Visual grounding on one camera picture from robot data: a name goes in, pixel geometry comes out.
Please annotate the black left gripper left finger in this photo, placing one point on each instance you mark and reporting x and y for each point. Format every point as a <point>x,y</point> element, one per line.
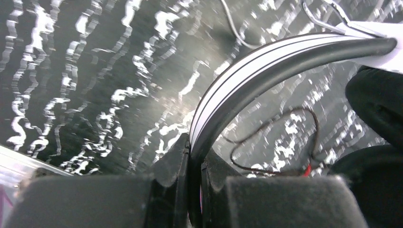
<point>156,198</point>

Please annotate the aluminium frame rail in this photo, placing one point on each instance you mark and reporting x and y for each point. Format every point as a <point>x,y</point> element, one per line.
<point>16,167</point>

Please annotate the black and white headphones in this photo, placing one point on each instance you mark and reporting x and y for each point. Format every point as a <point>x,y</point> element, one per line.
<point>311,105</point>

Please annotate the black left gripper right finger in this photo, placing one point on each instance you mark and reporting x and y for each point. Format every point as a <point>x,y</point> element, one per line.
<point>230,200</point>

